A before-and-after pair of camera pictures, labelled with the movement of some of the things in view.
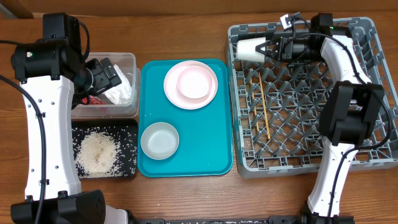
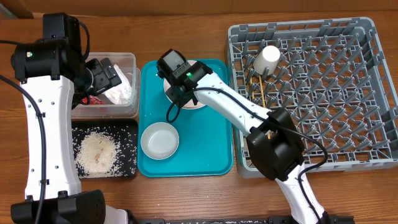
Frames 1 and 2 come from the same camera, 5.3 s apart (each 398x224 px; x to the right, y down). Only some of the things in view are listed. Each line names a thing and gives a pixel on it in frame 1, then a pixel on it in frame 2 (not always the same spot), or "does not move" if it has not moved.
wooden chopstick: [263, 104] does not move
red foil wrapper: [92, 100] does not move
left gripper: [106, 76] does not move
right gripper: [285, 48] -> [175, 96]
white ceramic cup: [246, 50] -> [268, 57]
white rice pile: [97, 155] does not move
